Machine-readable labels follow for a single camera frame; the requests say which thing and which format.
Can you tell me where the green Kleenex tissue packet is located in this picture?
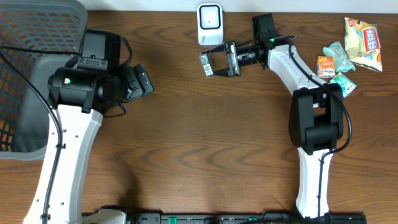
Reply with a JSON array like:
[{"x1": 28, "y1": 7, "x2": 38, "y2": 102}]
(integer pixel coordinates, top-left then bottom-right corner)
[{"x1": 329, "y1": 72, "x2": 357, "y2": 98}]

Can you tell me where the orange tissue packet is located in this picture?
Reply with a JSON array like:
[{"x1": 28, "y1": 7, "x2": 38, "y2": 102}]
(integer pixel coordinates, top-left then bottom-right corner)
[{"x1": 317, "y1": 56, "x2": 336, "y2": 78}]

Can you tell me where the light teal snack packet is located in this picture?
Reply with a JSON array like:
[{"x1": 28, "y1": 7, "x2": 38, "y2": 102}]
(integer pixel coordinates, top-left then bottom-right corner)
[{"x1": 323, "y1": 42, "x2": 356, "y2": 73}]

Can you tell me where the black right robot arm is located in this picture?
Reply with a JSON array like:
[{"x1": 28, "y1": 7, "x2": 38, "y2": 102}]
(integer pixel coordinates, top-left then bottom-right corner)
[{"x1": 200, "y1": 14, "x2": 344, "y2": 220}]

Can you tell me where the black left camera cable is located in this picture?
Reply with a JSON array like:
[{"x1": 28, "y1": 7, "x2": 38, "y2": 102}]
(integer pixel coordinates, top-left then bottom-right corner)
[{"x1": 0, "y1": 45, "x2": 83, "y2": 224}]

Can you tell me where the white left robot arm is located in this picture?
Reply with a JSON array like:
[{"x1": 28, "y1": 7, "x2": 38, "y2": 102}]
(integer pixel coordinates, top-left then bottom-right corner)
[{"x1": 24, "y1": 29, "x2": 154, "y2": 223}]

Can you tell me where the grey plastic mesh basket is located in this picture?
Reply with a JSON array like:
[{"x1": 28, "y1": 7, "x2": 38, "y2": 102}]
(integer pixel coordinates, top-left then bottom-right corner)
[{"x1": 1, "y1": 0, "x2": 88, "y2": 160}]

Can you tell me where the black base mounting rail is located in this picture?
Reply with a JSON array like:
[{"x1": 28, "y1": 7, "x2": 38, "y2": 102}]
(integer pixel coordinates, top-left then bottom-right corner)
[{"x1": 82, "y1": 212, "x2": 368, "y2": 224}]

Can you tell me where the white barcode scanner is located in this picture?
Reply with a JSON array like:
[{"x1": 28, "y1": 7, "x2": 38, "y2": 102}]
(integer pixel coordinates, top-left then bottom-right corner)
[{"x1": 197, "y1": 3, "x2": 224, "y2": 45}]

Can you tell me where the dark green Zam-Buk box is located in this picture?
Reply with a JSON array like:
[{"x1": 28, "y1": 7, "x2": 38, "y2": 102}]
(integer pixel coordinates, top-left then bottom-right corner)
[{"x1": 200, "y1": 54, "x2": 214, "y2": 76}]

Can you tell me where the large yellow snack bag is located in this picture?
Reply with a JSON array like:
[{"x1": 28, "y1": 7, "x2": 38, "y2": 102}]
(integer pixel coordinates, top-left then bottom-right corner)
[{"x1": 345, "y1": 17, "x2": 382, "y2": 72}]

